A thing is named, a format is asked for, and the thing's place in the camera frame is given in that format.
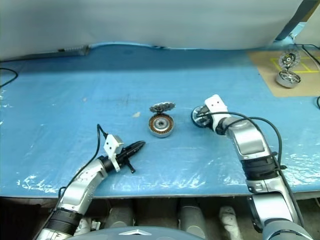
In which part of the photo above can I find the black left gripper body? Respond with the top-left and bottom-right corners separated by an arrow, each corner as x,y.
115,149 -> 137,175

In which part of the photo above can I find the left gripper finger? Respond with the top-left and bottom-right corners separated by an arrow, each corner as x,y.
128,143 -> 146,158
125,140 -> 147,152

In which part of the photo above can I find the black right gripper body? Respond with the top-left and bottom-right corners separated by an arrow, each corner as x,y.
199,109 -> 216,130

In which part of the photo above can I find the black silver spoked rotor cap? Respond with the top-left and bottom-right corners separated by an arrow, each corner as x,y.
191,105 -> 209,129

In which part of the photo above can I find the motor stator with copper windings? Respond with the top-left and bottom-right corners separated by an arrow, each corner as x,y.
149,112 -> 175,139

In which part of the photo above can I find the assembled silver motor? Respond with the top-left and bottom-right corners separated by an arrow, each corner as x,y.
275,69 -> 302,88

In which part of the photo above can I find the toothed silver gear plate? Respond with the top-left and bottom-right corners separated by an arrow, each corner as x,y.
149,101 -> 176,115

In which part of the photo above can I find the grey rounded cylinder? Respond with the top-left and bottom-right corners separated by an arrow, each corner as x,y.
109,199 -> 136,228
179,199 -> 207,240

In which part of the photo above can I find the brown cardboard sheet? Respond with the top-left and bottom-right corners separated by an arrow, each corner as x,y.
247,48 -> 320,98

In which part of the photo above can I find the grey robot torso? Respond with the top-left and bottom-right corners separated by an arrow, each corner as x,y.
63,226 -> 208,240

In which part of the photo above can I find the white scuffed rounded object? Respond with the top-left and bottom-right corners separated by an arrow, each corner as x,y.
74,217 -> 88,236
219,206 -> 242,240

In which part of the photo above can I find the blue plastic table cover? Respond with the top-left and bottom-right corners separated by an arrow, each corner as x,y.
0,41 -> 320,200

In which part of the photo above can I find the grey power strip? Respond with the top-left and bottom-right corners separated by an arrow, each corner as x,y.
57,44 -> 90,55

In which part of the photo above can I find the white backdrop sheet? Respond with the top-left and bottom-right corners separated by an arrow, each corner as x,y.
0,0 -> 301,62

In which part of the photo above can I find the dark slanted pole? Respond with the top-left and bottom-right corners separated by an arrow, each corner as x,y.
274,0 -> 311,41

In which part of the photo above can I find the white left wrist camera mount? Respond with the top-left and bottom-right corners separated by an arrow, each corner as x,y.
103,134 -> 125,173

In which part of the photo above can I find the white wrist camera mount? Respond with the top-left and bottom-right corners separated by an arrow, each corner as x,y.
103,134 -> 125,173
204,94 -> 232,131

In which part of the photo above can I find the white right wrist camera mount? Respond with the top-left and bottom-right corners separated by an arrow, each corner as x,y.
204,94 -> 232,131

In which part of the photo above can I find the toothed gear plate with wires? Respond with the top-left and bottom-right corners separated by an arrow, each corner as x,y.
279,50 -> 301,70

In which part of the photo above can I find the white cable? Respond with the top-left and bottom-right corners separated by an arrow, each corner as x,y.
302,47 -> 320,68

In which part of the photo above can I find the black cable behind cardboard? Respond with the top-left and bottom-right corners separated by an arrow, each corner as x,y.
293,42 -> 320,51

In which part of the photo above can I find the thin black looped cable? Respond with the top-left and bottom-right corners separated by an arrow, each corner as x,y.
0,67 -> 18,87

